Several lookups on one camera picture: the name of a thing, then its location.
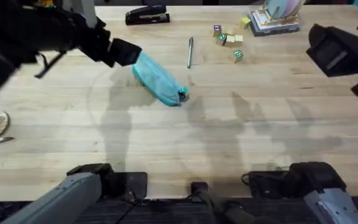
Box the teal soft zip bag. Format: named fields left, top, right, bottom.
left=131, top=51, right=190, bottom=108

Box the black cable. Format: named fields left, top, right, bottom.
left=34, top=51, right=67, bottom=79

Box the yellow-green toy block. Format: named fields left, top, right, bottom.
left=240, top=16, right=252, bottom=30

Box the black stapler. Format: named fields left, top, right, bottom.
left=124, top=4, right=171, bottom=26

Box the green toy block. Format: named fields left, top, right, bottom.
left=232, top=49, right=244, bottom=63
left=217, top=32, right=228, bottom=47

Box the black camera stand foot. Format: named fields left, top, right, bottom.
left=190, top=181, right=262, bottom=224

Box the black rail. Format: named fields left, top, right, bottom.
left=0, top=195, right=358, bottom=224

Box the silver and black pen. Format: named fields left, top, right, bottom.
left=186, top=36, right=195, bottom=70

